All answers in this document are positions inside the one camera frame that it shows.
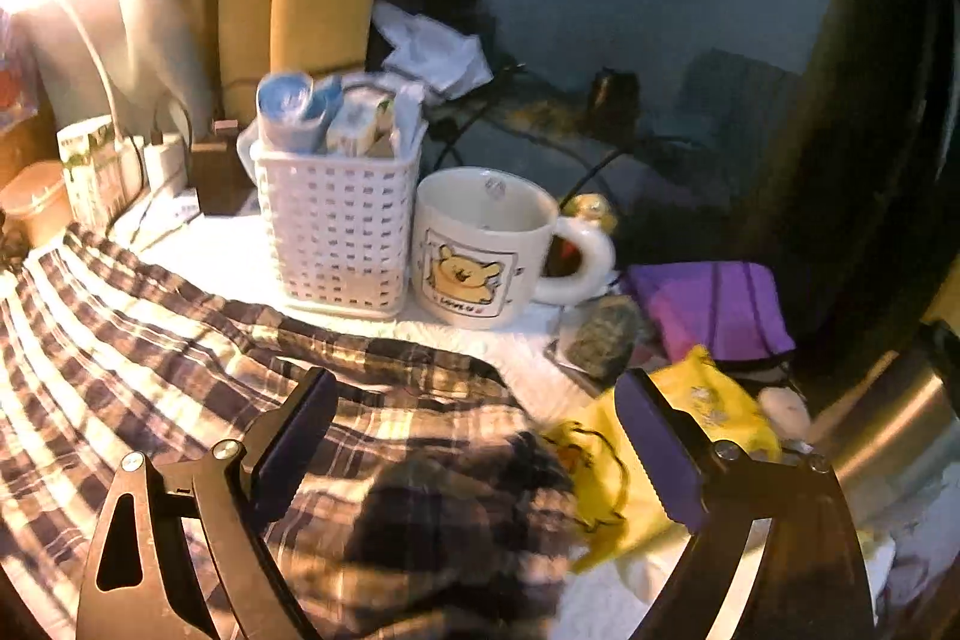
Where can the speckled grey pouch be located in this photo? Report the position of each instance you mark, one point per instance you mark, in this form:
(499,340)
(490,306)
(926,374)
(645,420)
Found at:
(604,340)

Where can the plaid pants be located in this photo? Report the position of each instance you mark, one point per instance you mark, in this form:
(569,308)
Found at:
(150,347)

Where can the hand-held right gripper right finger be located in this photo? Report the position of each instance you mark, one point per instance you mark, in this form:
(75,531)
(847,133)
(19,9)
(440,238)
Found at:
(660,452)

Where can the yellow printed bag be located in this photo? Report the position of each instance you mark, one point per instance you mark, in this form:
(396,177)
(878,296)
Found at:
(600,482)

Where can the white bear print mug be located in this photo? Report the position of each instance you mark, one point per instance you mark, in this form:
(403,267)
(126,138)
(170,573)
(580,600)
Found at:
(472,265)

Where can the steel thermos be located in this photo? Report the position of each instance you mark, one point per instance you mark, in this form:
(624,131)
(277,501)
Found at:
(892,415)

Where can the grey curtain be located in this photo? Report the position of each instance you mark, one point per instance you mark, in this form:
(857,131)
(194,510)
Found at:
(157,10)

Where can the white textured tablecloth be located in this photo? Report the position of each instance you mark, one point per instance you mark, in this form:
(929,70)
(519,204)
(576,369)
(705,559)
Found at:
(491,344)

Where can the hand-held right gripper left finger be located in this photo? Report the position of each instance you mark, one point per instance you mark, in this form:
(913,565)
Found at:
(292,456)

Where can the small pale printed carton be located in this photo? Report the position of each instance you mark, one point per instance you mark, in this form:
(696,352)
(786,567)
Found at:
(364,123)

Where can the white perforated plastic basket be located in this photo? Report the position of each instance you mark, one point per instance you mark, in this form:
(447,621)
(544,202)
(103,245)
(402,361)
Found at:
(337,227)

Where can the blue wrapped roll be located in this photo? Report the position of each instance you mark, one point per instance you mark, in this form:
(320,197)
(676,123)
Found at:
(289,111)

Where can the white plug charger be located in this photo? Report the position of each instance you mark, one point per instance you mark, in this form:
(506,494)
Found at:
(165,164)

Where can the tan lidded food container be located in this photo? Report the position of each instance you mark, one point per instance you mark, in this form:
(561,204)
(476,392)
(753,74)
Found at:
(34,205)

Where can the crumpled white paper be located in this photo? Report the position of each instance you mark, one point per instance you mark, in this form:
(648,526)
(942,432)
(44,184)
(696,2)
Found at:
(435,48)

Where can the dark bottle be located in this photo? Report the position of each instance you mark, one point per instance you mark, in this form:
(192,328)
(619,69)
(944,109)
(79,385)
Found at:
(615,104)

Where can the small yellow figurine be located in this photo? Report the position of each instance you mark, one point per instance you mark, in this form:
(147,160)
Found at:
(589,209)

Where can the white green milk carton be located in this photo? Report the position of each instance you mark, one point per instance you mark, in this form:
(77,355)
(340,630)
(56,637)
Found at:
(90,175)

